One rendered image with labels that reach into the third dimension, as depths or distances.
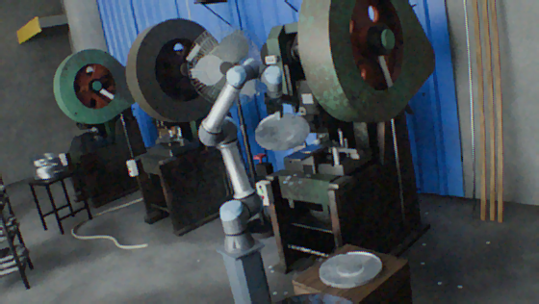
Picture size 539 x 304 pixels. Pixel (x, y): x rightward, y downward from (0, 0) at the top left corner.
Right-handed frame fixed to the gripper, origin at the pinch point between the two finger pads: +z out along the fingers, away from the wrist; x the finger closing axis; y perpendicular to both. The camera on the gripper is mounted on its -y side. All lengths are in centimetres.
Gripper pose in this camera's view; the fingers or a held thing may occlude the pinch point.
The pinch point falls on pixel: (280, 116)
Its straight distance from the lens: 226.1
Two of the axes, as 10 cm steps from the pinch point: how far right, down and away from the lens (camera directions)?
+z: 0.4, 5.3, 8.5
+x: 2.2, 8.2, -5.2
